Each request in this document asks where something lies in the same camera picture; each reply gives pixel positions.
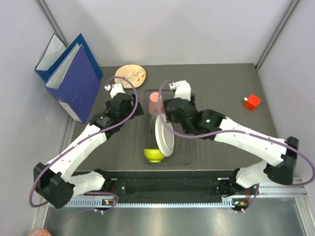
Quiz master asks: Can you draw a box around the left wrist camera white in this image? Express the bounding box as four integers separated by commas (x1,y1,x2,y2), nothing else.
104,83,125,99

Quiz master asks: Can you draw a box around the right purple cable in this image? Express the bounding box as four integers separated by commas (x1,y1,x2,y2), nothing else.
157,80,315,185

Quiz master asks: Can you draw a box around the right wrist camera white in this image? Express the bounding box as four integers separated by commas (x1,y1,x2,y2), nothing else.
169,80,191,101

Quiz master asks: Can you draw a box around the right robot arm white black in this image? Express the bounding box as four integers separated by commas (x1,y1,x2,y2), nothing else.
162,97,299,196

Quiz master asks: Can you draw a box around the pink cup left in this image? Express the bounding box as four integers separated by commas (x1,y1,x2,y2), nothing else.
148,92,163,115

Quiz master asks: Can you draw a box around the clear wine glass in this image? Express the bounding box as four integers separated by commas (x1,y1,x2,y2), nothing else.
151,111,164,121

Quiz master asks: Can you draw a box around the beige floral plate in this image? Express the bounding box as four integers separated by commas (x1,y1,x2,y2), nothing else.
115,64,147,88

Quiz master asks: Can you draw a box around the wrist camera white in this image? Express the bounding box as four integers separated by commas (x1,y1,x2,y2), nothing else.
104,83,125,99
169,80,191,101

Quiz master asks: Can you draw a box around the blue binder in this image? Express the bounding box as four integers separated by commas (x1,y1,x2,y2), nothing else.
45,43,100,123
34,34,103,82

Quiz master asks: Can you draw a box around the aluminium rail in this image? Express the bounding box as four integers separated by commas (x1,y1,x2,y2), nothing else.
63,184,306,211

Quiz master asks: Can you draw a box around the yellow-green bowl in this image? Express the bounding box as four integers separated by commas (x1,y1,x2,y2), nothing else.
144,148,165,163

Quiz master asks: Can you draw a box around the white plate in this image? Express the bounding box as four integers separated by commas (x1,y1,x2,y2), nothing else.
155,114,175,157

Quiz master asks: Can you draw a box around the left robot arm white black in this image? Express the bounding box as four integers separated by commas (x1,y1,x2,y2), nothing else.
33,92,144,209

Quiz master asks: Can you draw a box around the black wire dish rack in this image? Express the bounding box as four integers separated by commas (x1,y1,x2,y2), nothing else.
140,89,196,166

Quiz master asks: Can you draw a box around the rear blue binder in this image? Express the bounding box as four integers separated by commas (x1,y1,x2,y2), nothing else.
34,34,103,82

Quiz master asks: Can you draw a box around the front blue binder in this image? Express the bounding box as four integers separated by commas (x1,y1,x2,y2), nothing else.
45,43,100,123

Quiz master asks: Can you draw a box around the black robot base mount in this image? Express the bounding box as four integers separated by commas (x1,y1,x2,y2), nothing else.
96,169,252,197

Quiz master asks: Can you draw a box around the red cube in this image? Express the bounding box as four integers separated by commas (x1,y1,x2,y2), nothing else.
244,94,261,112

